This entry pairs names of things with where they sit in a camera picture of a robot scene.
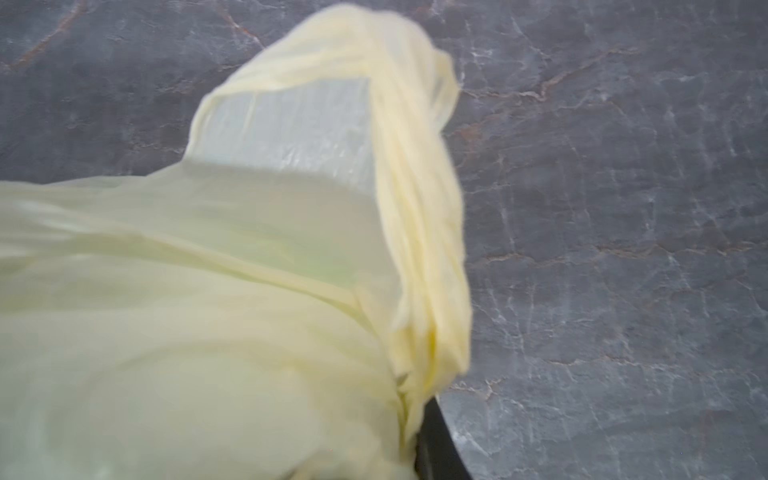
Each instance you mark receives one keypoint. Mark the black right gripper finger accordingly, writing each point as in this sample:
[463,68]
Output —
[437,456]

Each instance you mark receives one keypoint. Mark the pale yellow printed plastic bag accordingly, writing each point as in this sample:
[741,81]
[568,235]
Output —
[281,303]

